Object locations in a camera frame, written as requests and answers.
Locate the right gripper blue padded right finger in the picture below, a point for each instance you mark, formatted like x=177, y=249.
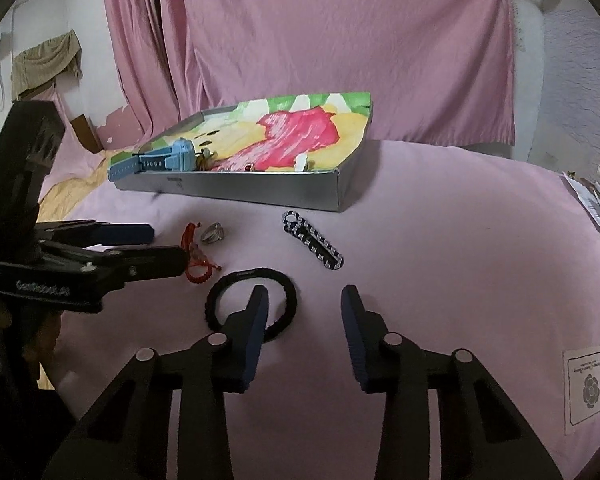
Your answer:
x=482, y=433

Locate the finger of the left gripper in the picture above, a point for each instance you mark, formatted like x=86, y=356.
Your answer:
x=141, y=263
x=87, y=233

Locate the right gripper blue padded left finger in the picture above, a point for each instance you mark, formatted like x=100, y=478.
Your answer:
x=163, y=415

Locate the blue watch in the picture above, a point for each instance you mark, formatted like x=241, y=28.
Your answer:
x=180, y=156

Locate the black white checkered hair clip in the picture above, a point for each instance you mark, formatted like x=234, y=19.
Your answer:
x=319, y=246

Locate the beige hair claw clip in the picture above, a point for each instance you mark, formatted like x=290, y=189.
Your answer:
x=301, y=162

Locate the yellow blanket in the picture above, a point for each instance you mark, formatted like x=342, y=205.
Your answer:
x=63, y=197

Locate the white cloth label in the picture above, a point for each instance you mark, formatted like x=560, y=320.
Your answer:
x=581, y=370

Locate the olive green hanging cloth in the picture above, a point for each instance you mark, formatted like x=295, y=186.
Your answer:
x=35, y=67

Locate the pink tablecloth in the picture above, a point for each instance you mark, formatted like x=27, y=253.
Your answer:
x=454, y=249

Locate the grey tray with colourful liner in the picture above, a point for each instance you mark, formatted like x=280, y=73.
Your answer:
x=246, y=152

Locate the pink curtain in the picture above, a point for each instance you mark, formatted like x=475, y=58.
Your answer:
x=438, y=71

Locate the pink sheet on wall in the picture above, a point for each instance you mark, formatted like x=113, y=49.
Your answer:
x=40, y=148

